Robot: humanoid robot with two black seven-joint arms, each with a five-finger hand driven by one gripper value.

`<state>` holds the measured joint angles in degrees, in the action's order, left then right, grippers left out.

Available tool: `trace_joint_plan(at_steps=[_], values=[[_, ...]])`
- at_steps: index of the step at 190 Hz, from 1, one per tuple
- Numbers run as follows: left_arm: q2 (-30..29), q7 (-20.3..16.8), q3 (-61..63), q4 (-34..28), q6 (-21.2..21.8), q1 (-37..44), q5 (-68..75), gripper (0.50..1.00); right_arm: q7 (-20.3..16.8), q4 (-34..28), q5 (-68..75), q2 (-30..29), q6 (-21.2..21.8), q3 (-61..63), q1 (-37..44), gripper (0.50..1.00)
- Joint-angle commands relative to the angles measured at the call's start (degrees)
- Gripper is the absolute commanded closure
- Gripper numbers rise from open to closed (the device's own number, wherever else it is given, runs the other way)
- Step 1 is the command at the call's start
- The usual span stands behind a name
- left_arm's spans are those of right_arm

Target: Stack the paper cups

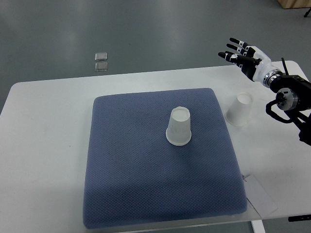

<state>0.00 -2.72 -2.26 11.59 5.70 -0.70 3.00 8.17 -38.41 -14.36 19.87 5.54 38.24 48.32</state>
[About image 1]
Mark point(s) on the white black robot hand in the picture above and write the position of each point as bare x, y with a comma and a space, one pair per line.
249, 59

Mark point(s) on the upper metal floor plate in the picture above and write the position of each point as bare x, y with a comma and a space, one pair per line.
101, 56

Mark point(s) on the white paper cup on cushion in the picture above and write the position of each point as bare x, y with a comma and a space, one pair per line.
178, 131

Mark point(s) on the blue fabric cushion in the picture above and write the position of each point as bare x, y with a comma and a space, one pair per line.
134, 175

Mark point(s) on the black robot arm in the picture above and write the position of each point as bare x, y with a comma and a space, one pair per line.
293, 96

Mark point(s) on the wooden box corner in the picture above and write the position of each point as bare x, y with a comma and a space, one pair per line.
294, 4

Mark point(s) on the black table control panel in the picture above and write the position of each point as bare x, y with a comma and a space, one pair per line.
299, 218

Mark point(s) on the white table leg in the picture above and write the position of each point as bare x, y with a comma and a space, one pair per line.
257, 226

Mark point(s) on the black object at edge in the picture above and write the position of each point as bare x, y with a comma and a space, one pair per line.
307, 13

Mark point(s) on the white paper cup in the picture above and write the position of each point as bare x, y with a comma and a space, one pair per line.
178, 131
239, 112

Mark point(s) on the white paper tag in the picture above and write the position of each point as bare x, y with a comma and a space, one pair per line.
258, 197

